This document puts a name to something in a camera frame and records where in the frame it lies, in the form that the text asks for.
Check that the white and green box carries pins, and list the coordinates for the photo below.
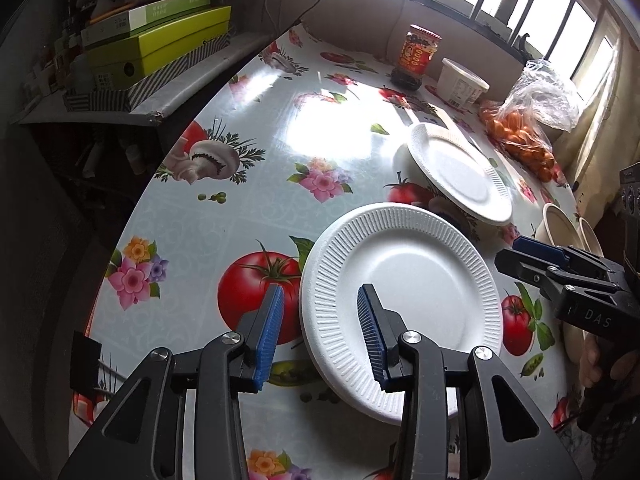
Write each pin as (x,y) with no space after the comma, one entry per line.
(145,15)

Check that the plastic bag of oranges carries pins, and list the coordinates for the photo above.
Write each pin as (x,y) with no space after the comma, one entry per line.
(530,125)

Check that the beige paper bowl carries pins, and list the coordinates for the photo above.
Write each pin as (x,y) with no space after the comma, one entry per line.
(590,240)
(557,230)

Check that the striped cardboard box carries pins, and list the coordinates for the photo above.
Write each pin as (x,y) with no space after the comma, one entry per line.
(150,90)

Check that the person's right forearm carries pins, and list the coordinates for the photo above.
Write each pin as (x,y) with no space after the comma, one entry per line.
(607,425)

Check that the lime green box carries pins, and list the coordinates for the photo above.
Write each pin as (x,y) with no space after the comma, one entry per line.
(165,45)

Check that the grey side shelf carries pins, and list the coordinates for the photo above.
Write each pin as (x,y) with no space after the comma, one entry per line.
(200,80)

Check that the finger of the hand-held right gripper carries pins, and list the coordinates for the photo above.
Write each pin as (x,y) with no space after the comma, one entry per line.
(537,250)
(525,267)

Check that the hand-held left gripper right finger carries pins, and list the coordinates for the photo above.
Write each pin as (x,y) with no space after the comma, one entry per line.
(372,345)

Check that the row of small bottles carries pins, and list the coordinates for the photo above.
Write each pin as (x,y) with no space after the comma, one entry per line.
(55,55)

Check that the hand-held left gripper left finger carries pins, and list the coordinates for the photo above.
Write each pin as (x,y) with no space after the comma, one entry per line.
(266,345)

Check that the person's right hand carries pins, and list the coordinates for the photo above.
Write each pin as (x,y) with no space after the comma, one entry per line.
(594,362)

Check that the printed vegetable tablecloth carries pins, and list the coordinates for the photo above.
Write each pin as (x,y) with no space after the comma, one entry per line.
(235,200)

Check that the small white foam plate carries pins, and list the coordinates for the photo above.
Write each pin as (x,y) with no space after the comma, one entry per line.
(457,172)

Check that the barred window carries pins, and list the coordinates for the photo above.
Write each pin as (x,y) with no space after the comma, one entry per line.
(520,5)

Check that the white plastic tub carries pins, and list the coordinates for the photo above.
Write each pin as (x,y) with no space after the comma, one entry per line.
(460,85)

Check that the large white foam plate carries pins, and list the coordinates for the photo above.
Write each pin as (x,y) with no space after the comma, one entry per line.
(430,290)

